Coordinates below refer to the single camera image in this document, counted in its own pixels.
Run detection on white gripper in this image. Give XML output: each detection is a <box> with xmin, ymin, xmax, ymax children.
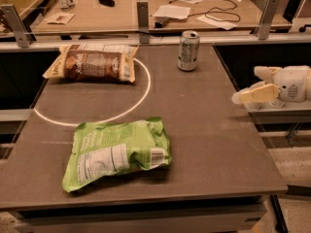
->
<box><xmin>231</xmin><ymin>66</ymin><xmax>311</xmax><ymax>104</ymax></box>

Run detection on silver 7up soda can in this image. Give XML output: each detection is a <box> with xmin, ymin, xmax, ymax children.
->
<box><xmin>177</xmin><ymin>30</ymin><xmax>200</xmax><ymax>71</ymax></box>

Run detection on green rice chip bag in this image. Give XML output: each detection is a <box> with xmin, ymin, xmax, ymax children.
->
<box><xmin>62</xmin><ymin>116</ymin><xmax>171</xmax><ymax>192</ymax></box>

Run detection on brown chip bag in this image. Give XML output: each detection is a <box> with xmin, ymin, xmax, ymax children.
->
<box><xmin>43</xmin><ymin>44</ymin><xmax>138</xmax><ymax>83</ymax></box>

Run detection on clear sanitizer bottle right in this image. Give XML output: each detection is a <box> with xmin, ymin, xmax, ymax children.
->
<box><xmin>269</xmin><ymin>99</ymin><xmax>284</xmax><ymax>109</ymax></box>

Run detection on white paper sheet right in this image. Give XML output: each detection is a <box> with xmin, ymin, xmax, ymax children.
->
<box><xmin>197</xmin><ymin>16</ymin><xmax>236</xmax><ymax>30</ymax></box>

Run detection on wooden back desk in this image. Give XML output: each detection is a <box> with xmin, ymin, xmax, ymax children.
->
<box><xmin>30</xmin><ymin>0</ymin><xmax>292</xmax><ymax>36</ymax></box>

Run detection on white paper sheet centre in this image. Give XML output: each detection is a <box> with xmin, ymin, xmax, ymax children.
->
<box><xmin>153</xmin><ymin>5</ymin><xmax>190</xmax><ymax>19</ymax></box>

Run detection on black computer mouse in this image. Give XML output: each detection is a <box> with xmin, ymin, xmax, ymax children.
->
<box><xmin>98</xmin><ymin>0</ymin><xmax>115</xmax><ymax>7</ymax></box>

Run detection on small paper packet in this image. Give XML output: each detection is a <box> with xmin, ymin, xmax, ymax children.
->
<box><xmin>45</xmin><ymin>12</ymin><xmax>75</xmax><ymax>25</ymax></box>

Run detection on right metal bracket post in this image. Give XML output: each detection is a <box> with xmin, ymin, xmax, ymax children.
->
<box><xmin>255</xmin><ymin>0</ymin><xmax>280</xmax><ymax>40</ymax></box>

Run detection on metal bracket post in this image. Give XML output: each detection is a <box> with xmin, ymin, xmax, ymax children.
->
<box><xmin>255</xmin><ymin>0</ymin><xmax>280</xmax><ymax>40</ymax></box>
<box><xmin>137</xmin><ymin>0</ymin><xmax>150</xmax><ymax>44</ymax></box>
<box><xmin>1</xmin><ymin>4</ymin><xmax>32</xmax><ymax>48</ymax></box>

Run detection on middle metal bracket post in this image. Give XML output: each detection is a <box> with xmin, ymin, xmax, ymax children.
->
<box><xmin>137</xmin><ymin>0</ymin><xmax>150</xmax><ymax>44</ymax></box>

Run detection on left metal bracket post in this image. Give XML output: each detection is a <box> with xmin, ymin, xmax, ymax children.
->
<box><xmin>1</xmin><ymin>4</ymin><xmax>32</xmax><ymax>48</ymax></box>

